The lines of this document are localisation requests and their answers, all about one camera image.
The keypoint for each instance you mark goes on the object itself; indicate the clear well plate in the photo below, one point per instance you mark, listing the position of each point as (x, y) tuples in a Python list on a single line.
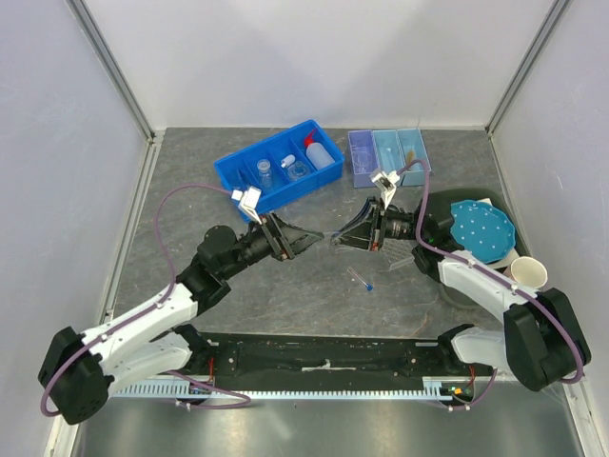
[(398, 253)]

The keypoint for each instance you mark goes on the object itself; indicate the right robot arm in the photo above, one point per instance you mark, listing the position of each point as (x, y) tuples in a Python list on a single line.
[(540, 341)]

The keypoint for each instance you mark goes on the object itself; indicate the purple small tray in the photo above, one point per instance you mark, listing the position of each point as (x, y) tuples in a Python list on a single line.
[(361, 139)]

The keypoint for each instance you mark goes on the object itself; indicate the clear glass jar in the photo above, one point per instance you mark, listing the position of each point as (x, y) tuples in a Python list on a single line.
[(265, 175)]

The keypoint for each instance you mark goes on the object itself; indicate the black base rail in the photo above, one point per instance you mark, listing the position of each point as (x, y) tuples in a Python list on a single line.
[(262, 362)]

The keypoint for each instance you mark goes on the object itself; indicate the light blue middle tray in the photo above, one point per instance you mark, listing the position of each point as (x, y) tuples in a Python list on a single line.
[(388, 135)]

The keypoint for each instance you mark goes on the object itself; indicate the pink mug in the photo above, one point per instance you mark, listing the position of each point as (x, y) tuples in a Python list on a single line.
[(529, 272)]

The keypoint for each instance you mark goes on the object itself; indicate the small glass beaker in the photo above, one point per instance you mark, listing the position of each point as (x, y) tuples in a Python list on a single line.
[(363, 160)]

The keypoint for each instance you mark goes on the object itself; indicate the dark green tray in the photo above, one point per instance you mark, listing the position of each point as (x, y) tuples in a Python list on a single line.
[(457, 297)]

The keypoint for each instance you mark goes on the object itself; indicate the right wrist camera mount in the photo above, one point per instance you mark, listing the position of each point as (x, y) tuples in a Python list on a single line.
[(387, 183)]

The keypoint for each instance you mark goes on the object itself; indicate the blue divided plastic bin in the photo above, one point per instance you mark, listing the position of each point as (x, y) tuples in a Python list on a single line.
[(274, 148)]

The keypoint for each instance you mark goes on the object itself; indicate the light blue right tray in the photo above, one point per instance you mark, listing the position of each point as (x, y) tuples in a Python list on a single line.
[(413, 148)]

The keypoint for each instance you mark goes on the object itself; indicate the blue safety goggles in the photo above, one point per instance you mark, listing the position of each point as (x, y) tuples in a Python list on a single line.
[(242, 181)]

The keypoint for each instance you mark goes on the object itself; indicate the light blue tray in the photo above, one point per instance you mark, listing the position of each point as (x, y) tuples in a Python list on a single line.
[(413, 148), (388, 135)]

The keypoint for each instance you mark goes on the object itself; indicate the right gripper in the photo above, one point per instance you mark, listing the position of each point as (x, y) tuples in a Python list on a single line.
[(356, 233)]

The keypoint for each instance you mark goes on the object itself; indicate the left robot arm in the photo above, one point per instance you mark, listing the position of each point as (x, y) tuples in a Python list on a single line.
[(81, 370)]

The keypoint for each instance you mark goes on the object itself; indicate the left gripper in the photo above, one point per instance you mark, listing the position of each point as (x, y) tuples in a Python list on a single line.
[(284, 239)]

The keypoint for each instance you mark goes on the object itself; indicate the blue dotted plate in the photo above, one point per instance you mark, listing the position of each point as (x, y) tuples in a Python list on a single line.
[(482, 229)]

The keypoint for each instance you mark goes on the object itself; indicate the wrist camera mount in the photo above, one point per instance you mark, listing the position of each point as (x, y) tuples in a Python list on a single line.
[(247, 202), (387, 183)]

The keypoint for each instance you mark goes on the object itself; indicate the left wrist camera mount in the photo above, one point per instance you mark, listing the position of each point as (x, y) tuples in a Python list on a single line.
[(247, 202)]

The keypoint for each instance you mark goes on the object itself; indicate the red cap wash bottle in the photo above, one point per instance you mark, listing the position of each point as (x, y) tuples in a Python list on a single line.
[(316, 153)]

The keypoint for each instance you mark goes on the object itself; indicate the glass flask white stopper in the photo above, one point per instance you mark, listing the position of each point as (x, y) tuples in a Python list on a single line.
[(295, 169)]

